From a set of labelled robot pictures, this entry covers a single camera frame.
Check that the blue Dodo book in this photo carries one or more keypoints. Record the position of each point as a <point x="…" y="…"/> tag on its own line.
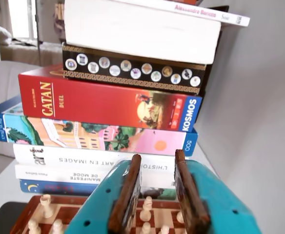
<point x="59" y="187"/>

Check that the red Catan Duel box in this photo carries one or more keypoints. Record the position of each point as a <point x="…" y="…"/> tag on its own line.
<point x="96" y="102"/>

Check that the thick white book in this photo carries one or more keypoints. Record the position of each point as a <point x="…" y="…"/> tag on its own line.
<point x="142" y="31"/>

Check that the bright window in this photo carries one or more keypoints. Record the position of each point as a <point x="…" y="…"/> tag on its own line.
<point x="23" y="19"/>

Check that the orange book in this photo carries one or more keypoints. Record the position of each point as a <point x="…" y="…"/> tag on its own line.
<point x="191" y="2"/>

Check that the blue illustrated puzzle box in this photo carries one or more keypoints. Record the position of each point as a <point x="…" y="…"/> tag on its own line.
<point x="96" y="139"/>

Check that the wooden chessboard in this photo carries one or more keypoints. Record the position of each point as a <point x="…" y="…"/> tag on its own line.
<point x="69" y="210"/>

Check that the black medallion game box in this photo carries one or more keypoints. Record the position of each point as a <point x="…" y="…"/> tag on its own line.
<point x="132" y="80"/>

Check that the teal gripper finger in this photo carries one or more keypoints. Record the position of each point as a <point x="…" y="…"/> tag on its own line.
<point x="218" y="202"/>
<point x="101" y="204"/>

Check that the white art history book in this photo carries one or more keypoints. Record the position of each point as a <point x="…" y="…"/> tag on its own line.
<point x="59" y="158"/>

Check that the white Baricco paperback book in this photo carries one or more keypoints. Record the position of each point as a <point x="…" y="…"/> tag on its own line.
<point x="206" y="11"/>

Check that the white Manifeste de Mode book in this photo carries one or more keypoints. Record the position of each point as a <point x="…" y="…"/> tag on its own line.
<point x="59" y="174"/>

